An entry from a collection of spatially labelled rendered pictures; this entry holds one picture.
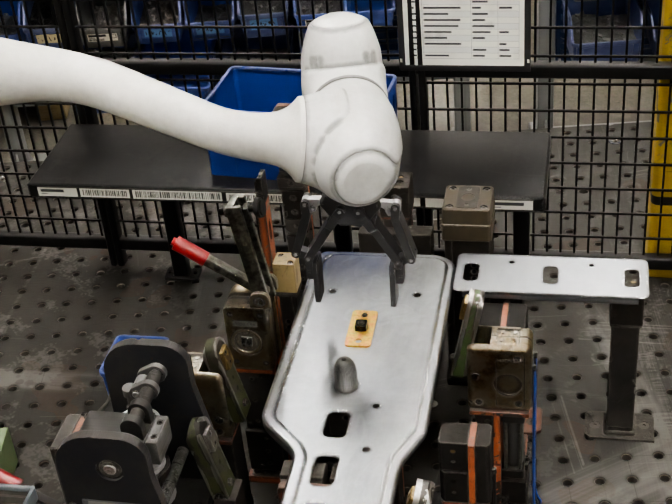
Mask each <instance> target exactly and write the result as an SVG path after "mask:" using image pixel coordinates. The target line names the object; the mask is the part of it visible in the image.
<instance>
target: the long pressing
mask: <svg viewBox="0 0 672 504"><path fill-rule="evenodd" d="M321 256H322V267H323V279H324V294H323V297H322V300H321V302H320V303H318V302H316V301H315V290H314V279H307V282H306V285H305V288H304V291H303V294H302V297H301V300H300V303H299V306H298V309H297V312H296V314H295V317H294V320H293V323H292V326H291V329H290V332H289V335H288V338H287V341H286V344H285V347H284V350H283V353H282V356H281V359H280V362H279V365H278V367H277V370H276V373H275V376H274V379H273V382H272V385H271V388H270V391H269V394H268V397H267V400H266V403H265V406H264V409H263V412H262V422H263V427H264V429H265V431H266V432H267V433H268V435H270V436H271V437H272V438H273V439H274V440H275V441H276V442H277V443H278V444H279V445H280V446H281V447H282V448H283V449H284V450H285V451H286V452H287V453H288V454H289V455H290V457H291V458H292V460H293V461H292V465H291V469H290V472H289V475H288V479H287V482H286V485H285V489H284V492H283V496H282V499H281V502H280V504H394V500H395V495H396V490H397V485H398V480H399V475H400V471H401V469H402V467H403V465H404V464H405V463H406V461H407V460H408V459H409V458H410V457H411V456H412V454H413V453H414V452H415V451H416V450H417V448H418V447H419V446H420V445H421V444H422V442H423V441H424V440H425V438H426V436H427V433H428V427H429V422H430V416H431V410H432V405H433V399H434V393H435V388H436V382H437V377H438V371H439V365H440V360H441V354H442V348H443V343H444V337H445V332H446V326H447V320H448V315H449V309H450V303H451V298H452V292H453V287H452V285H453V279H454V274H455V265H454V264H453V262H452V261H450V260H449V259H447V258H445V257H442V256H438V255H421V254H417V257H416V261H415V263H414V264H409V263H407V264H405V279H404V282H403V284H398V285H399V297H398V301H397V306H396V307H391V299H390V278H389V265H390V261H391V260H390V258H389V257H388V255H387V254H386V253H367V252H334V251H326V252H323V253H321ZM330 290H335V291H336V292H335V293H330V292H329V291H330ZM415 294H420V296H419V297H415V296H414V295H415ZM355 310H370V311H377V312H378V317H377V321H376V326H375V330H374V334H373V338H372V343H371V346H370V347H368V348H359V347H346V346H345V339H346V335H347V332H348V328H349V324H350V320H351V317H352V313H353V311H355ZM341 356H348V357H350V358H351V359H352V360H353V361H354V363H355V365H356V368H357V378H358V384H359V385H358V388H357V389H356V390H355V391H353V392H351V393H340V392H338V391H337V390H336V389H335V379H334V365H335V362H336V360H337V359H338V358H339V357H341ZM375 404H378V405H379V407H378V408H373V405H375ZM331 413H346V414H348V415H349V416H350V419H349V423H348V427H347V431H346V434H345V435H344V436H343V437H339V438H337V437H326V436H325V435H324V430H325V426H326V422H327V419H328V416H329V415H330V414H331ZM363 448H369V449H370V450H369V451H368V452H363V451H362V450H363ZM319 457H335V458H337V459H338V460H339V462H338V466H337V470H336V474H335V478H334V482H333V484H332V485H330V486H326V487H324V486H314V485H311V484H310V481H311V477H312V473H313V470H314V466H315V462H316V460H317V459H318V458H319Z"/></svg>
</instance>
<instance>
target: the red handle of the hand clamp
mask: <svg viewBox="0 0 672 504"><path fill-rule="evenodd" d="M170 245H172V246H173V247H172V250H174V251H176V252H178V253H179V254H181V255H183V256H185V257H187V258H189V259H190V260H192V261H194V262H196V263H198V264H200V265H202V266H203V265H204V266H206V267H208V268H210V269H211V270H213V271H215V272H217V273H219V274H221V275H222V276H224V277H226V278H228V279H230V280H232V281H233V282H235V283H237V284H239V285H241V286H243V287H244V288H246V289H248V290H250V291H251V288H250V285H249V282H248V279H247V276H246V274H245V273H244V272H242V271H240V270H238V269H236V268H235V267H233V266H231V265H229V264H227V263H225V262H224V261H222V260H220V259H218V258H216V257H214V256H213V255H211V254H209V253H210V252H208V251H206V250H204V249H202V248H200V247H199V246H197V245H195V244H193V243H191V242H190V241H188V240H186V239H184V238H182V237H180V236H179V237H178V238H175V237H174V238H173V240H172V242H171V244H170Z"/></svg>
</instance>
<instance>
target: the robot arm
mask: <svg viewBox="0 0 672 504"><path fill-rule="evenodd" d="M301 89H302V96H298V97H297V98H296V99H295V100H294V101H293V102H292V103H291V104H290V105H289V106H287V107H286V108H284V109H282V110H279V111H275V112H269V113H253V112H244V111H237V110H233V109H229V108H225V107H222V106H219V105H217V104H214V103H211V102H209V101H206V100H204V99H201V98H199V97H197V96H194V95H192V94H189V93H187V92H185V91H182V90H180V89H177V88H175V87H173V86H170V85H168V84H165V83H163V82H160V81H158V80H156V79H153V78H151V77H148V76H146V75H144V74H141V73H139V72H136V71H134V70H131V69H129V68H126V67H124V66H122V65H119V64H116V63H114V62H111V61H108V60H105V59H102V58H98V57H95V56H91V55H87V54H83V53H79V52H74V51H70V50H65V49H59V48H54V47H48V46H43V45H37V44H32V43H26V42H21V41H16V40H11V39H7V38H2V37H0V106H3V105H11V104H19V103H28V102H39V101H61V102H70V103H76V104H81V105H85V106H89V107H93V108H96V109H99V110H102V111H105V112H108V113H110V114H113V115H116V116H118V117H121V118H124V119H126V120H129V121H132V122H134V123H137V124H140V125H142V126H145V127H148V128H150V129H153V130H155V131H158V132H161V133H163V134H166V135H169V136H171V137H174V138H177V139H179V140H182V141H185V142H187V143H190V144H193V145H195V146H198V147H201V148H204V149H207V150H210V151H213V152H216V153H219V154H222V155H226V156H230V157H234V158H239V159H243V160H249V161H254V162H260V163H265V164H270V165H274V166H277V167H279V168H282V169H283V170H285V171H286V172H287V173H288V174H289V175H290V176H291V177H292V178H293V180H294V181H295V182H297V183H302V184H306V185H309V186H312V187H314V188H316V189H318V190H320V191H321V192H322V195H321V196H312V195H311V193H309V192H305V193H304V194H303V197H302V200H301V203H300V208H301V214H302V216H301V219H300V223H299V227H298V231H297V234H296V238H295V242H294V246H293V249H292V253H291V255H292V257H293V258H302V259H304V260H305V264H306V275H307V277H308V279H314V290H315V301H316V302H318V303H320V302H321V300H322V297H323V294H324V279H323V267H322V256H321V252H320V251H319V250H320V248H321V247H322V245H323V244H324V242H325V240H326V239H327V237H328V236H329V234H330V233H331V231H333V229H334V227H335V226H336V224H340V226H350V225H352V226H355V227H362V226H364V227H365V229H366V230H367V231H368V232H369V233H371V234H372V235H373V237H374V238H375V239H376V241H377V242H378V243H379V245H380V246H381V247H382V249H383V250H384V251H385V253H386V254H387V255H388V257H389V258H390V260H391V261H390V265H389V278H390V299H391V307H396V306H397V301H398V297H399V285H398V284H403V282H404V279H405V264H407V263H409V264H414V263H415V261H416V257H417V252H418V250H417V248H416V245H415V243H414V240H413V238H412V235H411V233H410V230H409V228H408V225H407V223H406V220H405V217H404V215H403V212H402V199H401V197H400V196H394V197H393V199H385V198H383V197H385V196H386V195H387V194H388V193H389V192H390V190H391V189H392V188H393V186H394V185H395V183H396V181H397V179H398V176H399V171H400V161H401V156H402V150H403V145H402V136H401V131H400V127H399V123H398V119H397V116H396V114H395V111H394V109H393V107H392V105H391V104H390V102H389V100H388V94H387V84H386V71H385V67H384V65H383V63H382V55H381V49H380V45H379V42H378V39H377V37H376V34H375V32H374V29H373V27H372V25H371V23H370V22H369V20H368V19H367V18H366V17H364V16H361V15H358V14H355V13H350V12H332V13H328V14H325V15H323V16H320V17H318V18H316V19H315V20H313V21H312V22H310V24H309V25H308V28H307V30H306V34H305V37H304V41H303V47H302V53H301ZM319 205H320V206H321V207H322V208H323V209H324V210H325V212H326V213H327V214H328V217H327V218H326V220H325V222H324V223H323V225H322V226H321V228H320V229H319V231H318V233H317V234H316V236H315V237H314V239H313V240H312V242H311V244H310V245H308V247H306V246H303V244H304V241H305V237H306V233H307V230H308V226H309V222H310V219H311V215H312V212H314V211H316V209H317V206H319ZM380 208H383V209H385V212H386V214H387V215H388V216H391V222H392V225H393V228H394V230H395V233H396V235H397V238H398V240H399V242H400V245H401V247H402V249H401V247H400V246H399V245H398V243H397V242H396V241H395V239H394V238H393V236H392V235H391V234H390V232H389V231H388V230H387V228H386V227H385V226H384V224H383V223H382V221H381V220H380V216H379V215H378V213H377V212H378V210H379V209H380Z"/></svg>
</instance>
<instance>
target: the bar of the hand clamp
mask: <svg viewBox="0 0 672 504"><path fill-rule="evenodd" d="M251 212H253V213H254V215H255V216H256V217H257V218H263V217H264V215H265V214H266V204H265V201H264V199H262V198H261V197H257V198H255V199H254V201H253V204H252V205H250V203H248V201H247V198H246V195H245V194H243V195H231V197H230V199H229V201H228V203H227V205H224V208H219V209H218V213H219V215H225V217H227V218H228V221H229V224H230V227H231V230H232V233H233V236H234V239H235V242H236V245H237V248H238V251H239V254H240V257H241V260H242V263H243V266H244V269H245V272H246V276H247V279H248V282H249V285H250V288H251V291H252V293H253V292H255V291H263V292H266V293H267V294H268V295H269V296H276V290H275V287H274V284H273V281H272V278H271V274H270V271H269V268H268V265H267V262H266V259H265V255H264V252H263V249H262V246H261V243H260V240H259V236H258V233H257V230H256V227H255V224H254V220H253V217H252V214H251ZM266 284H267V285H268V286H270V292H269V293H268V290H267V287H266Z"/></svg>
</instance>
